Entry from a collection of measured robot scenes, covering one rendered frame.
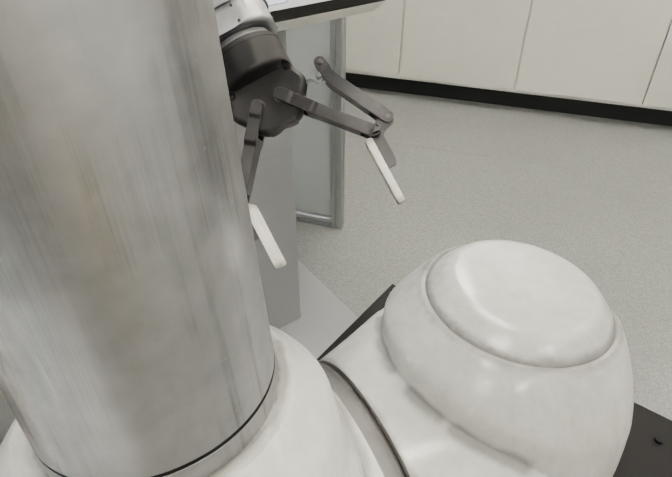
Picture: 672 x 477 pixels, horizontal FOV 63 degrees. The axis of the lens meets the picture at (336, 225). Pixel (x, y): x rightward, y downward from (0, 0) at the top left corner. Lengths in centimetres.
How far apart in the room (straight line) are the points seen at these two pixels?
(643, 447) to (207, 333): 51
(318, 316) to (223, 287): 152
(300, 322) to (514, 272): 138
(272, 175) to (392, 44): 188
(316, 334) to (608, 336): 137
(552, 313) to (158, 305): 21
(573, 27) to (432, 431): 279
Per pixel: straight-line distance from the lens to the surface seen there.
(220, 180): 17
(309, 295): 177
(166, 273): 16
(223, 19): 56
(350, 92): 55
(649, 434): 64
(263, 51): 55
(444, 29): 304
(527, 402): 29
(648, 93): 316
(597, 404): 32
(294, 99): 55
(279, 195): 138
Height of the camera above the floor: 126
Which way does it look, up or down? 36 degrees down
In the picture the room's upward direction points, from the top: straight up
